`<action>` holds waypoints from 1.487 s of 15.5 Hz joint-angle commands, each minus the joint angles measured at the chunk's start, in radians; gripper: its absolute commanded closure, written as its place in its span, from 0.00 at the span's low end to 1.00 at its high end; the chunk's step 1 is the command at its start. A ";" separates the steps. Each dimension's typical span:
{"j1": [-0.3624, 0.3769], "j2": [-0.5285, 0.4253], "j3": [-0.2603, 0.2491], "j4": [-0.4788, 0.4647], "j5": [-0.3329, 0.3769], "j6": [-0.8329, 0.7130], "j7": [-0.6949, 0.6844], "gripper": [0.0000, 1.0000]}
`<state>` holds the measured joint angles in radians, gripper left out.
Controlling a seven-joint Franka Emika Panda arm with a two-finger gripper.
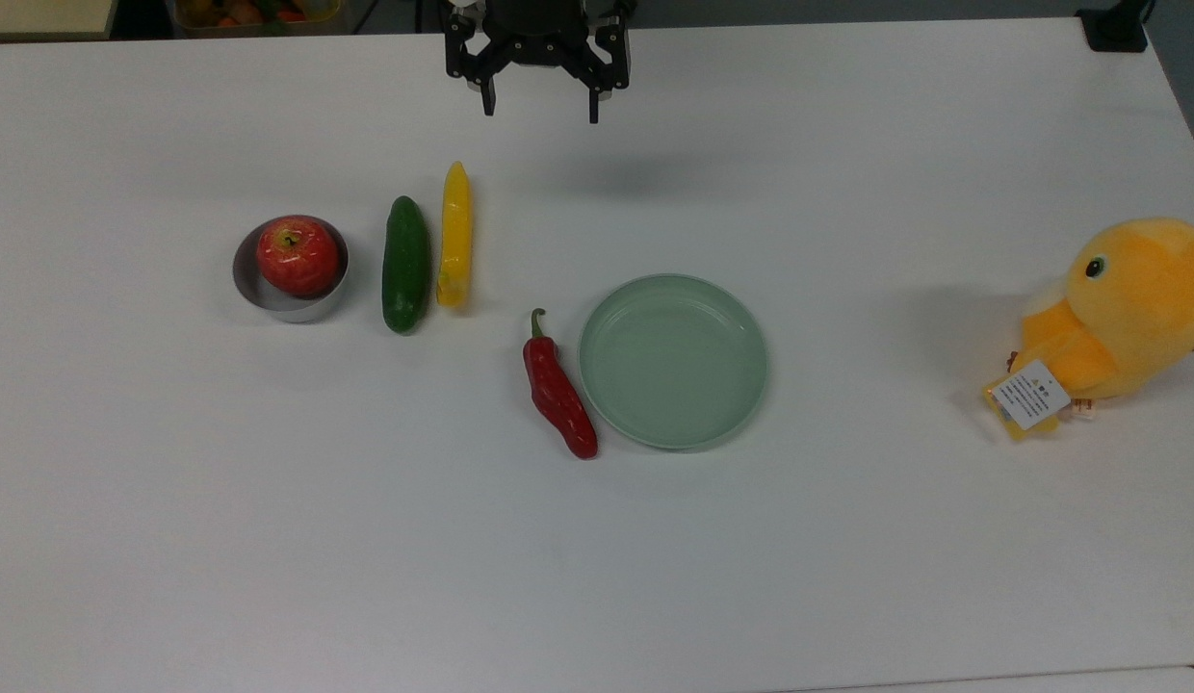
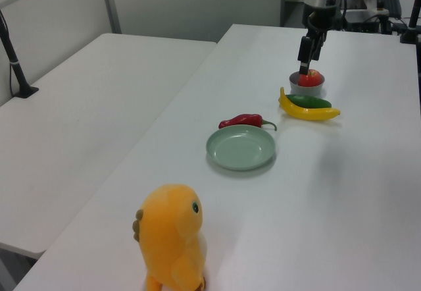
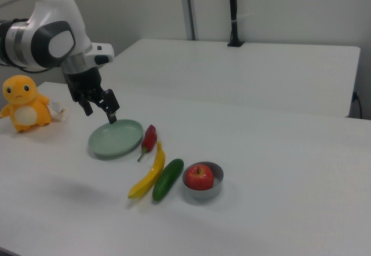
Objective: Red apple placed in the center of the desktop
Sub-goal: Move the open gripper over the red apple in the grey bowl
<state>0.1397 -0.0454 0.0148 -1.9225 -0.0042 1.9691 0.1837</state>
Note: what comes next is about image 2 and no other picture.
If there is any grey bowl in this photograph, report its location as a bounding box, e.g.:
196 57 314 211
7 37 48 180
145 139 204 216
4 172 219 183
289 71 326 97

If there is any pale green plate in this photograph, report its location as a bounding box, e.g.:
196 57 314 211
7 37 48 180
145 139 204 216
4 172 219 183
206 124 276 172

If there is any grey partition post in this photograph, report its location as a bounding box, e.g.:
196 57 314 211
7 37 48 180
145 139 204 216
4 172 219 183
98 0 122 35

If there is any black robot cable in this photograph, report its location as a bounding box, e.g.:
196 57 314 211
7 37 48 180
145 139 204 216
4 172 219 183
335 0 350 30

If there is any black camera stand pole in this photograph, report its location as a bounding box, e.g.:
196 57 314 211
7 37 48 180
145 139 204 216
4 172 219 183
399 0 421 45
0 9 39 99

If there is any red chili pepper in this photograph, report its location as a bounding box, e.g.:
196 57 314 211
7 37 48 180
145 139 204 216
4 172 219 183
218 113 278 131

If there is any red apple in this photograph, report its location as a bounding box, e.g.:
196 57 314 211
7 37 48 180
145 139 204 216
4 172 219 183
298 69 322 88

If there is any green cucumber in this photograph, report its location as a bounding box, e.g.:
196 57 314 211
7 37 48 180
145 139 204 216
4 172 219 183
284 94 332 109

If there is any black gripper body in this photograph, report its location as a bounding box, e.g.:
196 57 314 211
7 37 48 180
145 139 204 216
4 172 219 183
303 3 340 41

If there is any orange plush bird toy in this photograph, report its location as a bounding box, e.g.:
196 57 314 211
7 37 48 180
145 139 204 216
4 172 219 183
132 184 209 291

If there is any white side table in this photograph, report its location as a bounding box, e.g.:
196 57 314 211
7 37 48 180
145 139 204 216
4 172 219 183
0 33 218 261

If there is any yellow banana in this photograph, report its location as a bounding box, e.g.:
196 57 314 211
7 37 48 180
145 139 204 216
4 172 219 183
278 86 341 122

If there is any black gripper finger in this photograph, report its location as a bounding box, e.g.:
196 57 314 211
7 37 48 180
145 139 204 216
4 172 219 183
297 36 314 76
312 37 326 61

